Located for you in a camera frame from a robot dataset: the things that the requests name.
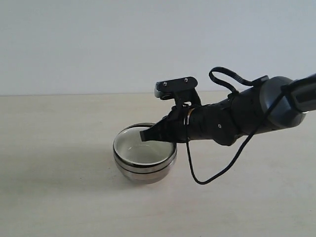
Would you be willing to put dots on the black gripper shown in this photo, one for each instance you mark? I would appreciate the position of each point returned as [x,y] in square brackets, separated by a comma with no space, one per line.
[171,129]

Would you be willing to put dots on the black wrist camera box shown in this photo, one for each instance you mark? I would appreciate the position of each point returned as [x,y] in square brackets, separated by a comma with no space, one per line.
[167,89]

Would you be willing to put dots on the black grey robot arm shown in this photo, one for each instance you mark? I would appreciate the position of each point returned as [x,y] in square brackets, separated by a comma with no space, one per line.
[270,104]

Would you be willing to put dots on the ribbed small steel bowl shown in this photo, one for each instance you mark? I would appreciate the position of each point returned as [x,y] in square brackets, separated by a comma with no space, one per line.
[145,164]

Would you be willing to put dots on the white ceramic bowl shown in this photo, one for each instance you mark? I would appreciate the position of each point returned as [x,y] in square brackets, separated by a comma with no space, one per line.
[145,151]

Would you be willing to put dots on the large smooth steel bowl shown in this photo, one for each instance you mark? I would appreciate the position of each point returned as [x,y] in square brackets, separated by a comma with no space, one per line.
[147,177]

